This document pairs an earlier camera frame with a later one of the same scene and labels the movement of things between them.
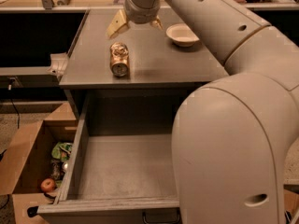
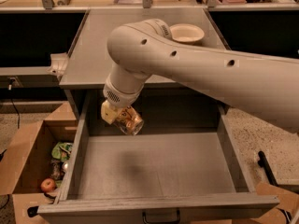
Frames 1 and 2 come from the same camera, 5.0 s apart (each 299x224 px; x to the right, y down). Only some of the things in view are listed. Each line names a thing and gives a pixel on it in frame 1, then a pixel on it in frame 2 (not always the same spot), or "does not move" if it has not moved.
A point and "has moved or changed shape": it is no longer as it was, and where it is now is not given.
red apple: (48, 185) does not move
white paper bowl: (179, 34) does not move
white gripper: (141, 14) → (121, 97)
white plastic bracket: (59, 63) does not move
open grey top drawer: (118, 163) does not move
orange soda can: (120, 60) has moved or changed shape
